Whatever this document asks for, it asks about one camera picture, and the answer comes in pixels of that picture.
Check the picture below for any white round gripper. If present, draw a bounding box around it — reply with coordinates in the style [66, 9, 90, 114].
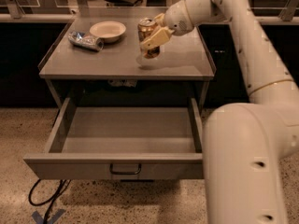
[140, 0, 200, 50]

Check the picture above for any orange soda can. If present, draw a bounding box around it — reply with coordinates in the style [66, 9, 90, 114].
[137, 18, 160, 59]

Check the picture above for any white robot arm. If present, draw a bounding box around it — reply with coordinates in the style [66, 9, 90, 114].
[140, 0, 299, 224]

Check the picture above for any open grey top drawer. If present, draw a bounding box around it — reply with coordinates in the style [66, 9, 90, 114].
[23, 98, 204, 180]

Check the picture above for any black office chair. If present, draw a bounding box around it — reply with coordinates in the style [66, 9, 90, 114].
[105, 0, 143, 7]

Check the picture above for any white bowl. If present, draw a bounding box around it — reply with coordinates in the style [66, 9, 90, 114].
[90, 21, 126, 43]

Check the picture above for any grey metal cabinet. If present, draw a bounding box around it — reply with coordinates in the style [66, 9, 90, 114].
[40, 7, 215, 106]

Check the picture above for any crumpled item under tabletop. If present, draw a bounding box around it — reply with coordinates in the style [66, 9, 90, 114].
[107, 79, 137, 88]

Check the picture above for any blue tape floor marker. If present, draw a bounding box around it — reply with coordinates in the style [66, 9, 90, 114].
[31, 208, 67, 224]

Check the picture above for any metal drawer handle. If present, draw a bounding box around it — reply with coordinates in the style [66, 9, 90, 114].
[109, 163, 142, 175]

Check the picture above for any black floor cable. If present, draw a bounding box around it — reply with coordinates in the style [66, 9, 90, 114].
[28, 178, 72, 224]

